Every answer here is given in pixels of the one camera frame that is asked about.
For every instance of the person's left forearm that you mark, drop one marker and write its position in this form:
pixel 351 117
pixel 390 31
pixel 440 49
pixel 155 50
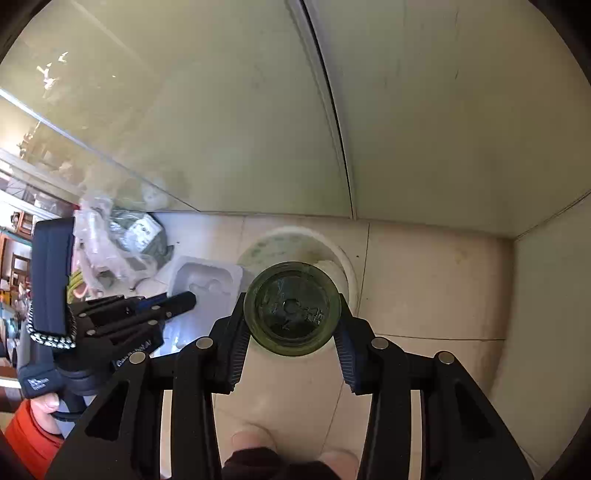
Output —
pixel 23 443

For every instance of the person's left hand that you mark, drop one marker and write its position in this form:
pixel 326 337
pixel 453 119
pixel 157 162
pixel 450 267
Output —
pixel 46 408

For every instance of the green glass jar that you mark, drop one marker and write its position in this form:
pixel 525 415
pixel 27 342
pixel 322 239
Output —
pixel 291 314

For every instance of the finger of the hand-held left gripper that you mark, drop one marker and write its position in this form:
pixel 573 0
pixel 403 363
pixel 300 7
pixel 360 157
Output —
pixel 175 304
pixel 120 303

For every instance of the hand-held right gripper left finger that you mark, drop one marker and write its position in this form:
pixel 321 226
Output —
pixel 233 346

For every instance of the white moulded packaging tray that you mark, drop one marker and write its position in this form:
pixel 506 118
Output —
pixel 207 281

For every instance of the person's dark trouser leg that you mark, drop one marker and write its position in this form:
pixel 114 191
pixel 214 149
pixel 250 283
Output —
pixel 277 468

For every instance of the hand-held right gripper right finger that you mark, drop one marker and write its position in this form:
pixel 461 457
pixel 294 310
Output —
pixel 346 360

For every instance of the green printed packet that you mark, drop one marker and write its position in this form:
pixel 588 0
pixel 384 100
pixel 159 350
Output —
pixel 138 235

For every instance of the crumpled clear plastic bag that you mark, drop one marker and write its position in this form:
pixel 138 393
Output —
pixel 115 258

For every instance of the pink slipper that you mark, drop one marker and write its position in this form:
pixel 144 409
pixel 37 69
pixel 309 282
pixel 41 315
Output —
pixel 339 464
pixel 251 443

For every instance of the clear plastic bowl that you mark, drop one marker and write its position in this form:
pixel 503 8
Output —
pixel 295 244

